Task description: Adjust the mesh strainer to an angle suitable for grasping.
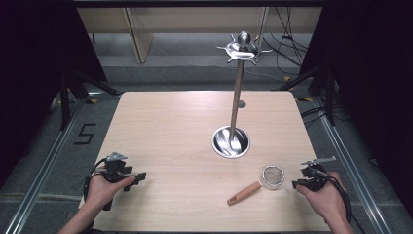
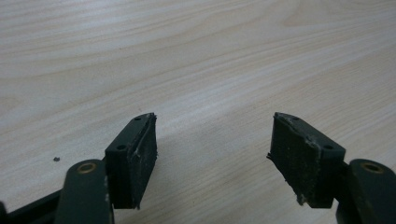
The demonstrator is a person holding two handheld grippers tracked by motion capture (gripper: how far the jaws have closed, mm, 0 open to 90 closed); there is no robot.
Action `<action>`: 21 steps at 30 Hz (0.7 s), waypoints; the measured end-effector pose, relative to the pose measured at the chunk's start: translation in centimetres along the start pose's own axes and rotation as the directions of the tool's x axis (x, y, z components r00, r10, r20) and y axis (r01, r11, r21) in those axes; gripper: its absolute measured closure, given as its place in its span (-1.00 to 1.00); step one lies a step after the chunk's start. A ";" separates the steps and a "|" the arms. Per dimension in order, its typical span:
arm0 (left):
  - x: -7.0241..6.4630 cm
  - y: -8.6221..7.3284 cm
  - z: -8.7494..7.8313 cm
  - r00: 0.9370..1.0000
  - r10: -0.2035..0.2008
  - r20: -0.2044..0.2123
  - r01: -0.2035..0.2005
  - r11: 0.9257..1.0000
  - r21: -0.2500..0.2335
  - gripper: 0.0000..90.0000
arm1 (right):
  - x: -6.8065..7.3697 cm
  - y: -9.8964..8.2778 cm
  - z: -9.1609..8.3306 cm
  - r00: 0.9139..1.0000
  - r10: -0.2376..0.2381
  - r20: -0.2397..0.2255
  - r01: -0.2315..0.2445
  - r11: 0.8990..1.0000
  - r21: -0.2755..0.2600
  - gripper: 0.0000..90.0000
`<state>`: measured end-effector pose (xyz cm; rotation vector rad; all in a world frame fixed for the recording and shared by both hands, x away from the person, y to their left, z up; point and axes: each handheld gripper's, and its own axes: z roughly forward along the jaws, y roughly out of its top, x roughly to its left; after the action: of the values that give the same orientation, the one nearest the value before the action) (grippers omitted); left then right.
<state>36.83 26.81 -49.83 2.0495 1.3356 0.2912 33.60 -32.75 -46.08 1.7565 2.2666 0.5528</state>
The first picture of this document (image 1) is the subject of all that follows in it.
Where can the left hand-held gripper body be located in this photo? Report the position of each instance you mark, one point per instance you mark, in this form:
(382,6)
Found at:
(113,169)

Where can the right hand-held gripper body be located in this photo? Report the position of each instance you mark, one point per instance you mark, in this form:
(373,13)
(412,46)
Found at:
(316,175)

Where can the steel utensil rack stand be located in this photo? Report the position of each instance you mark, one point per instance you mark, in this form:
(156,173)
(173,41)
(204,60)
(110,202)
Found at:
(236,97)

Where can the person's left hand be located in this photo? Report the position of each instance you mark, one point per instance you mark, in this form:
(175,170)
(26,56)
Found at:
(102,191)

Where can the person's right hand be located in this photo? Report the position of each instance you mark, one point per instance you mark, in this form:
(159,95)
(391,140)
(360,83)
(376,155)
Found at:
(326,200)

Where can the yellow black tape piece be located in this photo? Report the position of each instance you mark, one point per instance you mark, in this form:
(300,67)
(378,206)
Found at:
(304,99)

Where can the black tripod stand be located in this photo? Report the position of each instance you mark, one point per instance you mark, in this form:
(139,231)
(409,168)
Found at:
(69,94)
(319,87)

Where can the black curtain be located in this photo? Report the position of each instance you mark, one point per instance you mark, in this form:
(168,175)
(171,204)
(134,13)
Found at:
(373,81)
(35,74)

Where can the light wooden cabinet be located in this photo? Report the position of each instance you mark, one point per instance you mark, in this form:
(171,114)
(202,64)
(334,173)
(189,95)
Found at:
(162,22)

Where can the metal floor rail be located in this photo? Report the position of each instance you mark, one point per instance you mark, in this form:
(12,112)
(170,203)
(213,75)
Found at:
(48,156)
(350,162)

